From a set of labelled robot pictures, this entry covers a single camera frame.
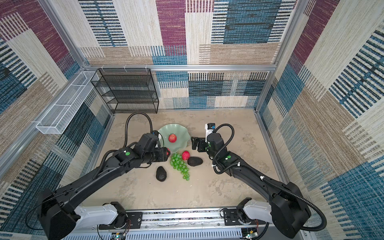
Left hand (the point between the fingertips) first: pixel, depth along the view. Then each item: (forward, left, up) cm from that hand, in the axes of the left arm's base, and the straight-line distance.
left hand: (168, 152), depth 77 cm
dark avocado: (+2, -14, -14) cm, 19 cm away
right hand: (+7, -16, 0) cm, 18 cm away
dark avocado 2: (-5, +5, -15) cm, 17 cm away
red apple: (+18, 0, -13) cm, 22 cm away
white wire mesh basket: (+13, +51, +15) cm, 55 cm away
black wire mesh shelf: (+53, +35, -2) cm, 63 cm away
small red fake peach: (+6, -8, -14) cm, 17 cm away
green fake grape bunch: (+1, -4, -15) cm, 15 cm away
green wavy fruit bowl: (+20, -6, -15) cm, 26 cm away
